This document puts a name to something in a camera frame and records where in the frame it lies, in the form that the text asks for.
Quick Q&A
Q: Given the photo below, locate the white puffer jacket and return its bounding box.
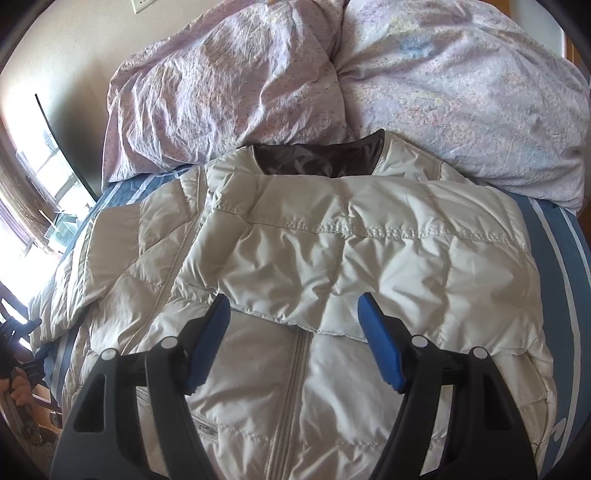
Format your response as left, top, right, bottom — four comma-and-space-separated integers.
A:
31, 133, 557, 479

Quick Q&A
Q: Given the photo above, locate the left hand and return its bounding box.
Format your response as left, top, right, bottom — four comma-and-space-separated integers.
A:
0, 368, 37, 409

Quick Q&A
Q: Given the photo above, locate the blue striped bed sheet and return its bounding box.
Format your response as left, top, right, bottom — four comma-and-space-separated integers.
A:
40, 166, 590, 478

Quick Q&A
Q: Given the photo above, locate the lilac floral duvet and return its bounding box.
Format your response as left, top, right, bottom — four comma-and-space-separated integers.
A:
334, 1, 590, 211

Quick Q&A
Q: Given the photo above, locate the pink floral pillow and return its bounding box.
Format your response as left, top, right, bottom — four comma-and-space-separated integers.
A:
102, 1, 349, 184

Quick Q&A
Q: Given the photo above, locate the window with wooden frame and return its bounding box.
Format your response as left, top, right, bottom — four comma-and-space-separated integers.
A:
1, 118, 95, 305

